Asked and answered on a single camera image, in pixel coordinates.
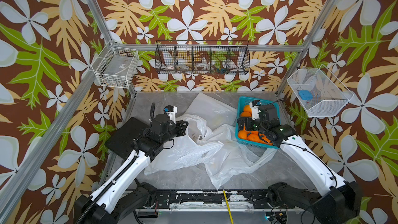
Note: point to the black box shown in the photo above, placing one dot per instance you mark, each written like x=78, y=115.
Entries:
x=121, y=142

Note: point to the teal plastic basket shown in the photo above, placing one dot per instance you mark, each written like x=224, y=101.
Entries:
x=244, y=100

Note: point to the white wire basket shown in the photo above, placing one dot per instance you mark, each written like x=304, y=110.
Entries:
x=330, y=95
x=115, y=66

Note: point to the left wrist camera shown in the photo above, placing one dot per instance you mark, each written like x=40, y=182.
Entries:
x=171, y=111

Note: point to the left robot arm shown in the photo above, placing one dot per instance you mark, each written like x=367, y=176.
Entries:
x=138, y=144

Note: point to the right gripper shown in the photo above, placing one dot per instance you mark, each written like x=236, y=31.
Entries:
x=249, y=120

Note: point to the flat white plastic bag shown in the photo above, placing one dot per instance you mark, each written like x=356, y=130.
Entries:
x=215, y=112

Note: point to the yellow stick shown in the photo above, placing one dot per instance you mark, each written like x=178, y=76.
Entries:
x=228, y=206

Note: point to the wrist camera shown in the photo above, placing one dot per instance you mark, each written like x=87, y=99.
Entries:
x=254, y=106
x=171, y=111

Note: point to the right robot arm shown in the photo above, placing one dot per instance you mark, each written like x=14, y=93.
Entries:
x=335, y=200

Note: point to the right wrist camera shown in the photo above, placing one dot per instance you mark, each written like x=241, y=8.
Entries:
x=254, y=106

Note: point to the printed white plastic bag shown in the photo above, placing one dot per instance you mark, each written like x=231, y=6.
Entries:
x=189, y=150

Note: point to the white wire basket right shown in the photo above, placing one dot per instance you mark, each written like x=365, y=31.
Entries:
x=330, y=95

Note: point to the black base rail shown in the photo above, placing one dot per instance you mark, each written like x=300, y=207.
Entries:
x=256, y=198

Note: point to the blue object in basket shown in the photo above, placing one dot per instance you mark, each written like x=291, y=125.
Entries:
x=305, y=95

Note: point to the white wire basket left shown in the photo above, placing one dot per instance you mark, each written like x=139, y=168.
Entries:
x=115, y=66

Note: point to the orange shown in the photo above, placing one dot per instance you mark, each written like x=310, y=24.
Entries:
x=247, y=109
x=242, y=134
x=253, y=138
x=264, y=140
x=245, y=114

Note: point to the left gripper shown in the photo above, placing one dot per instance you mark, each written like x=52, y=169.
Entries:
x=181, y=129

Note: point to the black wire basket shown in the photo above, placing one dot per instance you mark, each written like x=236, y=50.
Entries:
x=225, y=57

